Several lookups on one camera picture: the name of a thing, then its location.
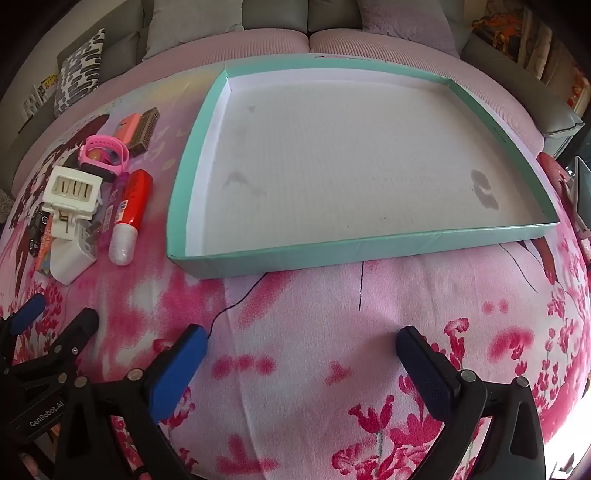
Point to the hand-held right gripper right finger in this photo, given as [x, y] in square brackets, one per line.
[425, 369]

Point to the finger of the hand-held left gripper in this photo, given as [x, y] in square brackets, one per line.
[28, 314]
[78, 334]

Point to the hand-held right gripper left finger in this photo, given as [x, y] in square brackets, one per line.
[178, 369]

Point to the white wall charger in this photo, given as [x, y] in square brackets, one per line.
[67, 263]

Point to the orange blue utility knife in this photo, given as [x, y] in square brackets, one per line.
[127, 127]
[45, 251]

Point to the black toy car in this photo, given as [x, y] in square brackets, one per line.
[36, 230]

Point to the purple lighter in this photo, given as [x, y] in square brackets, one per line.
[111, 217]

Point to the red tube with white cap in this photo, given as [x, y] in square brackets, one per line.
[136, 194]

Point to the pink wrist watch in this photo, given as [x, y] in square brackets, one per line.
[117, 152]

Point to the gold black patterned lighter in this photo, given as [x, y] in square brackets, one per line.
[145, 127]

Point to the shallow teal cardboard box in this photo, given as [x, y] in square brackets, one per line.
[346, 161]

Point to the pink cartoon printed blanket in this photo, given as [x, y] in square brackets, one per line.
[300, 346]

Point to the stack of books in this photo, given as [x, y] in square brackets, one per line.
[39, 97]

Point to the grey flat device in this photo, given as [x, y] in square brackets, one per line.
[582, 184]

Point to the black white patterned pillow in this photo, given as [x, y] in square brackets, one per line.
[78, 69]

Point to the grey pillow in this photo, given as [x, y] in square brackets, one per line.
[194, 23]

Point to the pink quilted bed cover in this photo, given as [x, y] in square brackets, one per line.
[277, 44]

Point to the lilac pillow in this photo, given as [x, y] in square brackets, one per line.
[406, 23]

